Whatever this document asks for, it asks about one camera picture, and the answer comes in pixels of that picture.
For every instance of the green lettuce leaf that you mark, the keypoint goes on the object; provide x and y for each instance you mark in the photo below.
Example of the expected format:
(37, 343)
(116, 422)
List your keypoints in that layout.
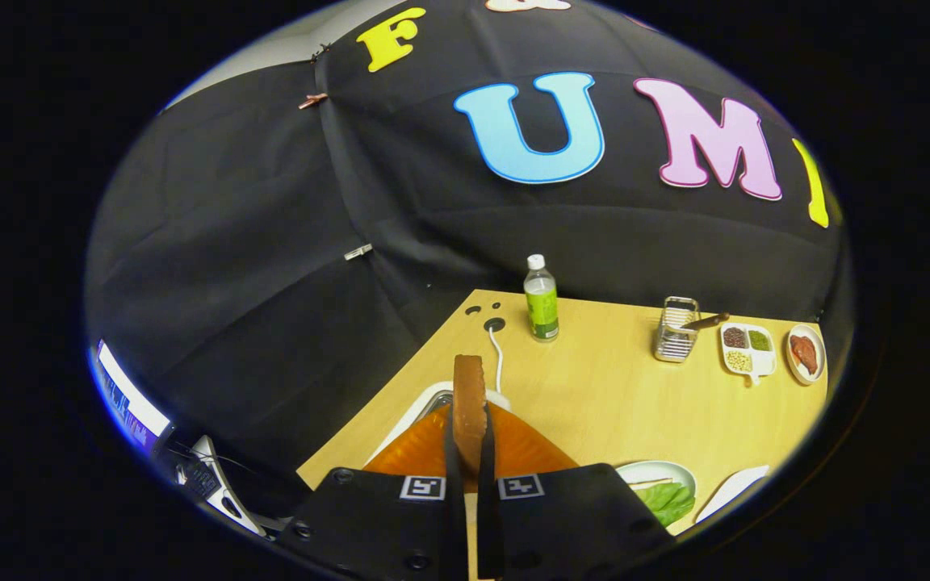
(671, 502)

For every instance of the white bread slice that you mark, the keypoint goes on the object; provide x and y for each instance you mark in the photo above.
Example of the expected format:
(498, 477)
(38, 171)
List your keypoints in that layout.
(647, 484)

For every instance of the toasted bread slice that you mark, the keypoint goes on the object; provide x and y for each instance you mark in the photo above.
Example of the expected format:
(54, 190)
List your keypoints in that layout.
(469, 395)

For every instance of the black backdrop cloth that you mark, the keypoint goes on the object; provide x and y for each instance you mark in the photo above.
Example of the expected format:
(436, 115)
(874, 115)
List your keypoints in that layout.
(271, 282)

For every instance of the orange clip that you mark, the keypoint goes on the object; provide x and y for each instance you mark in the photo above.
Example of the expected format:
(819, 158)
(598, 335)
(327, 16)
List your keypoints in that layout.
(313, 101)

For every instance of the green label plastic bottle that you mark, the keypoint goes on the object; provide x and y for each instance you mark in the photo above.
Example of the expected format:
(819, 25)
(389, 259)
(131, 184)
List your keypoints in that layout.
(542, 311)

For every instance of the lit computer screen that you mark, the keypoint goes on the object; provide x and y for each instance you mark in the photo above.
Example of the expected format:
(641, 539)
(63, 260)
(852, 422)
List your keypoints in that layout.
(130, 399)

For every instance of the pile of dark beans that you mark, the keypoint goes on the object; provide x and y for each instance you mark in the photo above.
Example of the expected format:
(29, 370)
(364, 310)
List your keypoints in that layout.
(735, 337)

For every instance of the square white plate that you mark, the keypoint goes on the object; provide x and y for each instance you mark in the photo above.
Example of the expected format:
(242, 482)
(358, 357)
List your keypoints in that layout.
(731, 488)

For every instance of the white angled device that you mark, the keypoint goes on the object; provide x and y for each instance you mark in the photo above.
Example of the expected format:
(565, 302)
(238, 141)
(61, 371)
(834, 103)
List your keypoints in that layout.
(215, 472)

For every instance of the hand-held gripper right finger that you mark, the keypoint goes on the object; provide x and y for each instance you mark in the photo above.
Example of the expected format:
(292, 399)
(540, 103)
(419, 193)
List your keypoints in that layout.
(488, 476)

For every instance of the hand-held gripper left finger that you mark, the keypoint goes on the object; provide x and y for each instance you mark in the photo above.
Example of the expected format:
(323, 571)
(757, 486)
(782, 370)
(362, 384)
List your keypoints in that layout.
(455, 468)

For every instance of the white divided dish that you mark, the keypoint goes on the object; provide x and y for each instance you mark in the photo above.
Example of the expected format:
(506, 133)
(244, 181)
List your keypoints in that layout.
(764, 365)

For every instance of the pale green plate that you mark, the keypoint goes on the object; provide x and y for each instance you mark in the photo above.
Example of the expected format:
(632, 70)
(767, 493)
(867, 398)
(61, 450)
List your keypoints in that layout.
(659, 468)

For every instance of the brown meat steak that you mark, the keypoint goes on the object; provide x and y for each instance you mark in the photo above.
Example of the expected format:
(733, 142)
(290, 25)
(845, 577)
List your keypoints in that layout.
(804, 353)

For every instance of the round white plate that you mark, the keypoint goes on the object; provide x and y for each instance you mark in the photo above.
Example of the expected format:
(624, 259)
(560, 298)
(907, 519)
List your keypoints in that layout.
(821, 355)

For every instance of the silver clip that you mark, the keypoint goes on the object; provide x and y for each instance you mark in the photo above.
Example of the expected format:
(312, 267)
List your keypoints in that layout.
(358, 252)

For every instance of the white toaster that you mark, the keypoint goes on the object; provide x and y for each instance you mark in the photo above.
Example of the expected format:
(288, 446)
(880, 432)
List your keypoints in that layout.
(408, 420)

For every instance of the pile of yellow beans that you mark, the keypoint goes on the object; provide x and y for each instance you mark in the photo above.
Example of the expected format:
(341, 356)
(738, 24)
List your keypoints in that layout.
(739, 361)

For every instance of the pile of green beans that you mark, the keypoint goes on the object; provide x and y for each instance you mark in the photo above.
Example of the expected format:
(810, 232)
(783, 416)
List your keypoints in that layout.
(760, 340)

